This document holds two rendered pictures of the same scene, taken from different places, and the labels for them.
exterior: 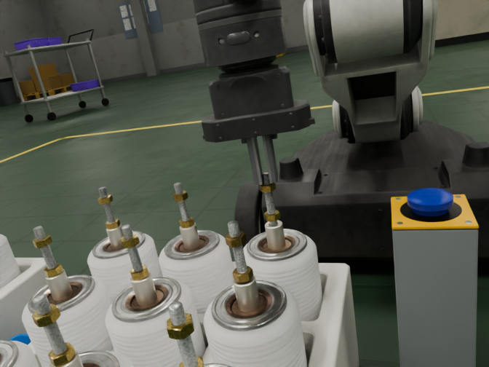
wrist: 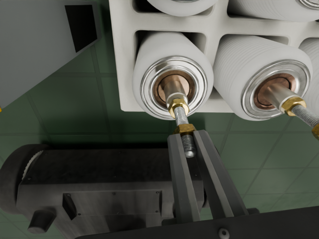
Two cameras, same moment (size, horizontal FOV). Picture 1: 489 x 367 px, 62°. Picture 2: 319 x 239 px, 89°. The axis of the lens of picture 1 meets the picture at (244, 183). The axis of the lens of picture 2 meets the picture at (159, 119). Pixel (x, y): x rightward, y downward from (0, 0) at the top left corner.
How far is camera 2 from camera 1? 38 cm
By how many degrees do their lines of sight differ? 37
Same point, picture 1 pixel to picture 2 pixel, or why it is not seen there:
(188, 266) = (275, 50)
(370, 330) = not seen: hidden behind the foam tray
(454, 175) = (58, 204)
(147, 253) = not seen: outside the picture
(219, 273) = (233, 65)
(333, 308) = (121, 49)
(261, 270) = (185, 45)
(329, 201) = (150, 184)
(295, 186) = not seen: hidden behind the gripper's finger
